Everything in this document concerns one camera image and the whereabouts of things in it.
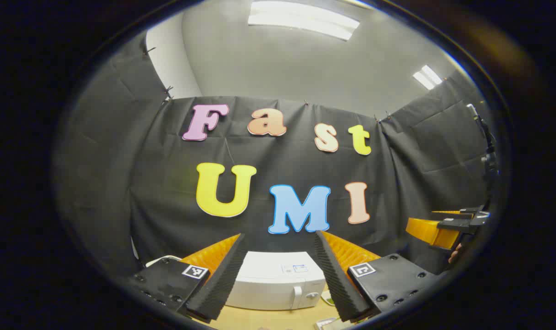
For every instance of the white rectangular tray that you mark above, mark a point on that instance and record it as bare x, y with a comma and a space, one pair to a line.
325, 323

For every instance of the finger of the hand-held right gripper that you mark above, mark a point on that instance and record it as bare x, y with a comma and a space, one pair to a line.
477, 215
427, 231

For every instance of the black backdrop cloth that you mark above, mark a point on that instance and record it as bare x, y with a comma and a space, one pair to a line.
269, 160

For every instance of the large ceiling light panel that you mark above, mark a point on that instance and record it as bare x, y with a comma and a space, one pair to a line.
301, 18

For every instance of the white divided bean dish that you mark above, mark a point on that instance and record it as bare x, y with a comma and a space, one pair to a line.
327, 299

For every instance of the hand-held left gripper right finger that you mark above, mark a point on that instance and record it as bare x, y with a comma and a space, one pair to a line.
340, 284

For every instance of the small ceiling light panel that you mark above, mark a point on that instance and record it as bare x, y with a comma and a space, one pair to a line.
427, 77

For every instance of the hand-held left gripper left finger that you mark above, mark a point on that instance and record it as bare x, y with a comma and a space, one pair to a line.
223, 284

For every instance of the white microwave oven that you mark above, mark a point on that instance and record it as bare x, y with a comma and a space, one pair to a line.
269, 279

